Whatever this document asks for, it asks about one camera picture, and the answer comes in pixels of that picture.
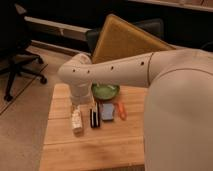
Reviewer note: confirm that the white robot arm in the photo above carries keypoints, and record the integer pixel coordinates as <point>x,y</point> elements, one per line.
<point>178,110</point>

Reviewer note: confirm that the green bowl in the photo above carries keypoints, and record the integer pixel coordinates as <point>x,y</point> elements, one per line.
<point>105,92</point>

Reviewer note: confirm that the blue sponge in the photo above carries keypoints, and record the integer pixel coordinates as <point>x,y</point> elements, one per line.
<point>107,113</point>

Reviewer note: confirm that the orange carrot toy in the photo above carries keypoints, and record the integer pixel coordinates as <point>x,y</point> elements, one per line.
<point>121,110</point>

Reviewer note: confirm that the black white striped block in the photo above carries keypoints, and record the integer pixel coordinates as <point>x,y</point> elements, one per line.
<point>95,116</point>

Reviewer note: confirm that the white plastic bottle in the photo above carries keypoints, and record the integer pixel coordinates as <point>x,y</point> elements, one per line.
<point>76,120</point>

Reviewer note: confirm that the black office chair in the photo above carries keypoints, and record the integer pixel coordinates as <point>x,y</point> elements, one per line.
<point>14,40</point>

